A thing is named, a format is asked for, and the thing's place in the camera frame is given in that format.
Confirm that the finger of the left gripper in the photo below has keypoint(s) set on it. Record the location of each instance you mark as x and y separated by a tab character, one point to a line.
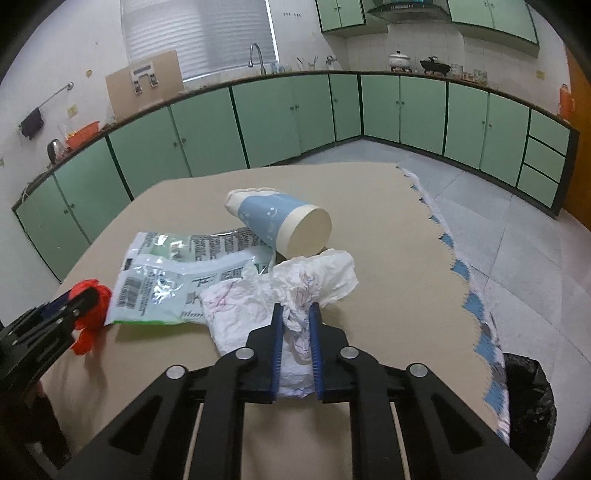
61	308
40	336

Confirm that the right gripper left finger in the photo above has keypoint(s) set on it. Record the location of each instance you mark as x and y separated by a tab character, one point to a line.
188	423

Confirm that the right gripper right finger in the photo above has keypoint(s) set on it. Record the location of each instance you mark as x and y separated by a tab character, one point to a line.
405	423

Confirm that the small red plastic bag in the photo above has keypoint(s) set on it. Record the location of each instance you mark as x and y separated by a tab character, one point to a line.
90	323

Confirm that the clear green printed wrapper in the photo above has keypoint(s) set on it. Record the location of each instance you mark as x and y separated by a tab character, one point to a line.
162	275

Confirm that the white tissue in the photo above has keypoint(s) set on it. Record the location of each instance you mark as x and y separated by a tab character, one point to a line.
234	308

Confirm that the blue white paper cup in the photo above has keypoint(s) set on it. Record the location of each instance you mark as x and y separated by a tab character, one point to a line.
292	227

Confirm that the black trash bin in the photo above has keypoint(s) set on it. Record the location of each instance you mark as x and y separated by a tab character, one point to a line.
532	409

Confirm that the electric kettle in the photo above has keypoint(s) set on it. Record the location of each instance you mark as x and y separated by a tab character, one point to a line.
56	151

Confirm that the orange plastic basin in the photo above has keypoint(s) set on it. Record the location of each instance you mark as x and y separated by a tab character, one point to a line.
80	137

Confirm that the dark hanging towel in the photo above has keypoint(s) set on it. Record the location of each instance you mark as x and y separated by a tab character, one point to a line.
32	124

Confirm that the cardboard box with dispenser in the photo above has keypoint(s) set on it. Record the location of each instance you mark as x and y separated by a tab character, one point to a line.
144	84

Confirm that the window blinds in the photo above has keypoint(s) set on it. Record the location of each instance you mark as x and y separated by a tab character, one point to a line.
208	36

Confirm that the chrome sink faucet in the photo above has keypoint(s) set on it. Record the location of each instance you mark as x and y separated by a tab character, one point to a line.
257	59

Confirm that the green lower cabinets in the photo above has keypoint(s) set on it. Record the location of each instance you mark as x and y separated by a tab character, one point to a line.
271	120

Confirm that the green cabinets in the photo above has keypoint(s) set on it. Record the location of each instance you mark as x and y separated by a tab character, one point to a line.
508	22
271	120

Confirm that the orange thermos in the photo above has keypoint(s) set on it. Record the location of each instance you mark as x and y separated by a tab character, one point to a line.
566	107

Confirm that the black wok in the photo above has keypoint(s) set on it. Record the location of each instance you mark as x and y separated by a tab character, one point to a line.
433	66

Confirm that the brown wooden door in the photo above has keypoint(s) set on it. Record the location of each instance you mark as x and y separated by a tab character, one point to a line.
578	198

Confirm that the white cooking pot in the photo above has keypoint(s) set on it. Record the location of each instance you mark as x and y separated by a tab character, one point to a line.
400	62

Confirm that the green upper cabinets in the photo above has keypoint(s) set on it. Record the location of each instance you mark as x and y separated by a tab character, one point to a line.
508	22

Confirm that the black range hood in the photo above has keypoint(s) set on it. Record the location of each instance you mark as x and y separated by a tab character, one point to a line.
411	10

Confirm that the wall towel bar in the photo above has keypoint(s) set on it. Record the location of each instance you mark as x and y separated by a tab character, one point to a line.
68	87

